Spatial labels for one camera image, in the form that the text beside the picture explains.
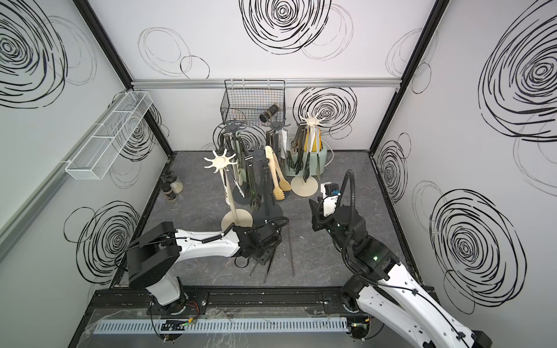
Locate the grey cable duct strip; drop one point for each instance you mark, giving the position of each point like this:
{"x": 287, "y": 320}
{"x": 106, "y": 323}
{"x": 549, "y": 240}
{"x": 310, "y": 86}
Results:
{"x": 221, "y": 326}

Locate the black wire wall basket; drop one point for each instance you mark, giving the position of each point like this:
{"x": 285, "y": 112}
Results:
{"x": 244, "y": 100}

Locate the small glass jar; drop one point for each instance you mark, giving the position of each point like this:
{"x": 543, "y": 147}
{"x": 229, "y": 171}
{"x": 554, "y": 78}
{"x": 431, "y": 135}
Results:
{"x": 175, "y": 183}

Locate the yellow sponge toast slice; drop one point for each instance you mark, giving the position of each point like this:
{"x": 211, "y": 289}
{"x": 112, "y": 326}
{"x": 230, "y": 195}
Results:
{"x": 313, "y": 139}

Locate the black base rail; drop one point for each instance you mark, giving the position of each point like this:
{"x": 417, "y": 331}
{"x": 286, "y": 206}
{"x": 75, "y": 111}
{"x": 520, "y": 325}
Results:
{"x": 200, "y": 299}

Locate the wooden bamboo tongs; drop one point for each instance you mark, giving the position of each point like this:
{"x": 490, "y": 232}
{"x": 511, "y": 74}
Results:
{"x": 281, "y": 185}

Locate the slim black tongs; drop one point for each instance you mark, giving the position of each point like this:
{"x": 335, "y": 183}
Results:
{"x": 279, "y": 268}

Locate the steel wire tongs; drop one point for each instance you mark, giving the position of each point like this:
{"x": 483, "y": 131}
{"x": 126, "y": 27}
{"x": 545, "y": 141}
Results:
{"x": 224, "y": 143}

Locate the black nylon tongs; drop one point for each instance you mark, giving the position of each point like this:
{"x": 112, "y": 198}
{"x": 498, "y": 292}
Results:
{"x": 255, "y": 196}

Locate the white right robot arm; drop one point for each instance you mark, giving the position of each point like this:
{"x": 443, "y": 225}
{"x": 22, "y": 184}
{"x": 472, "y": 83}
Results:
{"x": 383, "y": 287}

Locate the clear handled steel tongs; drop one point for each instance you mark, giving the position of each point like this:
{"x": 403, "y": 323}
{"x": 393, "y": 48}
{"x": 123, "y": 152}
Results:
{"x": 283, "y": 148}

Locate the dark grey rack stand back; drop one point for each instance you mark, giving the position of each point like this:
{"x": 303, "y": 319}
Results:
{"x": 276, "y": 136}

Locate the dark grey rack stand front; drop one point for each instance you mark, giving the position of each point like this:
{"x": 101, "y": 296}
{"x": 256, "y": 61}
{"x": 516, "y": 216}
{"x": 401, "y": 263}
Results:
{"x": 239, "y": 143}

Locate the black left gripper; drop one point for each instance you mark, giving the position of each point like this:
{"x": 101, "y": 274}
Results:
{"x": 264, "y": 260}

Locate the white handled slotted steel tongs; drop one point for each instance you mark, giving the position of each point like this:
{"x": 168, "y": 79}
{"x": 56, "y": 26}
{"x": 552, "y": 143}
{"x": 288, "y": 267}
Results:
{"x": 316, "y": 149}

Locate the small steel tongs white tip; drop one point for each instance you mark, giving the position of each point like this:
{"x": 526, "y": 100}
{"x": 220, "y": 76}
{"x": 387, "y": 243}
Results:
{"x": 228, "y": 194}

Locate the white wire wall basket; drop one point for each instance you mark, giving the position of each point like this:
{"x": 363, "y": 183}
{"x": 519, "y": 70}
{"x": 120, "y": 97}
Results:
{"x": 123, "y": 132}

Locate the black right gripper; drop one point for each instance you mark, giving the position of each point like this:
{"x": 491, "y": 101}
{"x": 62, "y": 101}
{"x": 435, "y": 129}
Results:
{"x": 318, "y": 222}

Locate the black slotted spatula tongs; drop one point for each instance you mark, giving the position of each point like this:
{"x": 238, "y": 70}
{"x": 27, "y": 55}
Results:
{"x": 295, "y": 155}

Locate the tall cream utensil rack stand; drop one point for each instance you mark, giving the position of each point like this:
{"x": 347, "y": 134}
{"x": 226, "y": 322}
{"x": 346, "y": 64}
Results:
{"x": 239, "y": 217}

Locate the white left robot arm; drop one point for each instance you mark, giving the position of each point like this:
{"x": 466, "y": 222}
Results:
{"x": 151, "y": 256}

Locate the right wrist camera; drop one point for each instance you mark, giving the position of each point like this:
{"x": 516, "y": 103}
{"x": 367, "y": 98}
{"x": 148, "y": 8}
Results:
{"x": 330, "y": 192}

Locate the dark grey rack stand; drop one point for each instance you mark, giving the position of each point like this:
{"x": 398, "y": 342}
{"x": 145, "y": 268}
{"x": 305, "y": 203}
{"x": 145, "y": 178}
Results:
{"x": 239, "y": 143}
{"x": 276, "y": 136}
{"x": 269, "y": 208}

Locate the black pepper grinder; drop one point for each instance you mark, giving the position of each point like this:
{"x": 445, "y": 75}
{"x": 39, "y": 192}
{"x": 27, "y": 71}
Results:
{"x": 269, "y": 115}

